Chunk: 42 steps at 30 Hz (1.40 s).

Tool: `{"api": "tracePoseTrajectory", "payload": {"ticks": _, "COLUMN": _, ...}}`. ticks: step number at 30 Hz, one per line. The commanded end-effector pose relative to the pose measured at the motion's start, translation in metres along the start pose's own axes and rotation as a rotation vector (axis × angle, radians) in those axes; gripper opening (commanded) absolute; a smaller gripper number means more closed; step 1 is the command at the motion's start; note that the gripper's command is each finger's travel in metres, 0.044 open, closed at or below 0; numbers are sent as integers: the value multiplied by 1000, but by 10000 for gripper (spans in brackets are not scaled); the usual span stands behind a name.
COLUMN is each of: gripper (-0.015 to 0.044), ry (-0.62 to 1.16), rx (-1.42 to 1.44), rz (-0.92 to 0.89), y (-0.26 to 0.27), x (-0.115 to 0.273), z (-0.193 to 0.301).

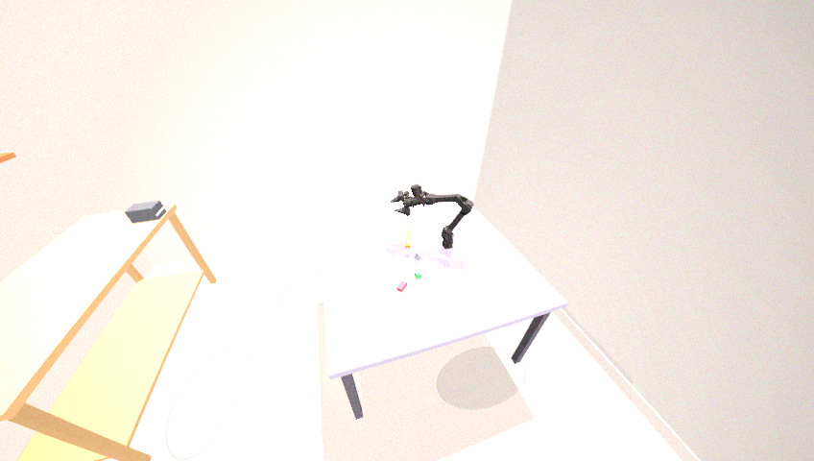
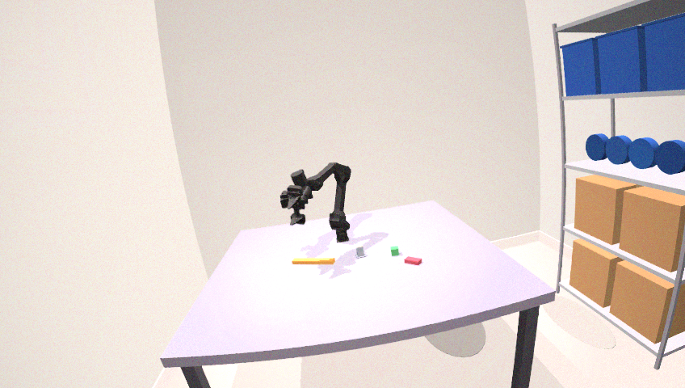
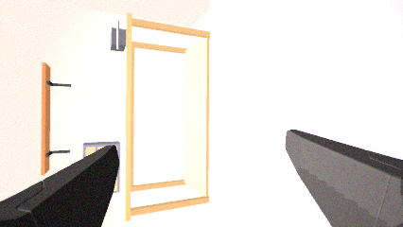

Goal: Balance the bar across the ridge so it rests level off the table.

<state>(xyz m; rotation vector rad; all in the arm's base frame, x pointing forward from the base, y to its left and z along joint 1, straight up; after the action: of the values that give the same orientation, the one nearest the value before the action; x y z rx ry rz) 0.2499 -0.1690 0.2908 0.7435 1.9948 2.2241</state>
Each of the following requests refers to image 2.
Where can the yellow bar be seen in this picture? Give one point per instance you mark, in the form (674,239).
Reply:
(318,261)

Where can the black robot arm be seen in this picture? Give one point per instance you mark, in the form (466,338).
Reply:
(342,174)

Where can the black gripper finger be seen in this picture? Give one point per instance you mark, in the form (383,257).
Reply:
(295,220)
(293,197)

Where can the red rectangular block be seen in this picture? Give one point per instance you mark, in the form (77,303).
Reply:
(412,260)

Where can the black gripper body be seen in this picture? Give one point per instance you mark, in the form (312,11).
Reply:
(301,203)

